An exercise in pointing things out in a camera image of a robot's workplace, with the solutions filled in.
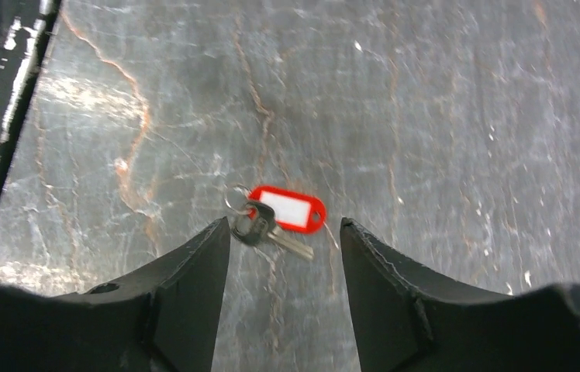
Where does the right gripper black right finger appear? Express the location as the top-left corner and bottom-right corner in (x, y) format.
(340, 218), (506, 371)

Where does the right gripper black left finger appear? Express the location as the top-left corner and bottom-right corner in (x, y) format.
(61, 218), (230, 371)

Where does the red capped key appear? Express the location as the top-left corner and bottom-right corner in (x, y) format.
(223, 184), (327, 260)

